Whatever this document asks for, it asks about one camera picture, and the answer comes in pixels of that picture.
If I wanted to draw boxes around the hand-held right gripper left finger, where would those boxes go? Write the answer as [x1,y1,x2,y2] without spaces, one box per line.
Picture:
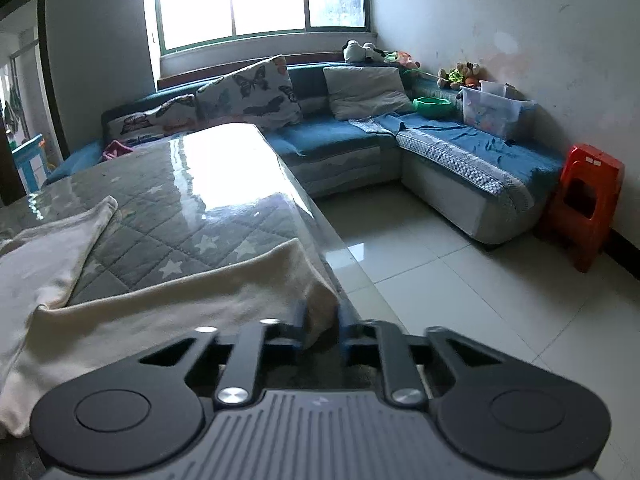
[136,300,309,409]

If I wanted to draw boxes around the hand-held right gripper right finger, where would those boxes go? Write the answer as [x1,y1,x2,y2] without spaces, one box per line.
[338,305,507,407]

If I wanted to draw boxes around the cream cloth garment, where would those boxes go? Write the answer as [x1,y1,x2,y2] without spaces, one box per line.
[0,196,342,439]

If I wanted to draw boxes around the blue corner sofa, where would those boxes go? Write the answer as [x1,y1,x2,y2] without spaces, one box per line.
[42,55,568,247]

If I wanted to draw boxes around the grey star quilted table cover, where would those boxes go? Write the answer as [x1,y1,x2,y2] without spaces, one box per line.
[0,122,341,311]

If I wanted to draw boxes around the white patterned small cloth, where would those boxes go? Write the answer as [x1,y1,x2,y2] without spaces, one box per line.
[348,117,396,135]

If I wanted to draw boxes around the blue sofa blanket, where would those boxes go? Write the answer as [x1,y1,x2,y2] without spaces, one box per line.
[372,110,567,187]

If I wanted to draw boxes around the green plastic basin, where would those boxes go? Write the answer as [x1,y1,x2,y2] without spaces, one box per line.
[412,97,454,120]

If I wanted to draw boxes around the plain white pillow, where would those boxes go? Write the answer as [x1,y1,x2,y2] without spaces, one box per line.
[322,64,414,121]

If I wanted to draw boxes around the large butterfly print pillow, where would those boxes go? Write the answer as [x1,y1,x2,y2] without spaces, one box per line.
[195,54,304,131]

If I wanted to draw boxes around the pink cloth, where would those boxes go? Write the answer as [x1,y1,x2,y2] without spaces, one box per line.
[101,139,135,162]

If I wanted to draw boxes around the small butterfly print pillow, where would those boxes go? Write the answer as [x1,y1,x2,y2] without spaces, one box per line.
[105,94,199,147]

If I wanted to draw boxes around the clear plastic storage box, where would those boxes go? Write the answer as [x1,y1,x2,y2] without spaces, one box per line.
[458,80,539,142]

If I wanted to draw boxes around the orange green plush toy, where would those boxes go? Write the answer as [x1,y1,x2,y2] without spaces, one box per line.
[385,50,422,71]

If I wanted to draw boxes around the panda plush toy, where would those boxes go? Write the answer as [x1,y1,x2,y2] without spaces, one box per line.
[342,39,386,65]

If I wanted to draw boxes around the brown plush toys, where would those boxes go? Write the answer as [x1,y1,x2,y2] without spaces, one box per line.
[436,61,484,90]

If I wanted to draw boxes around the red plastic stool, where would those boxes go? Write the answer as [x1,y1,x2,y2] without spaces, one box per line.
[534,143,626,274]

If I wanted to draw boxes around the blue toy shelf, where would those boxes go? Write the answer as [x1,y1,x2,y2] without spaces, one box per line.
[11,133,49,191]

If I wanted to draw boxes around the green framed window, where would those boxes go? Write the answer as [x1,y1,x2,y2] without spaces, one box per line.
[142,0,374,57]

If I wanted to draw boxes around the dark wooden door frame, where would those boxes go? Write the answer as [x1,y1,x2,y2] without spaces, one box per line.
[0,0,71,207]

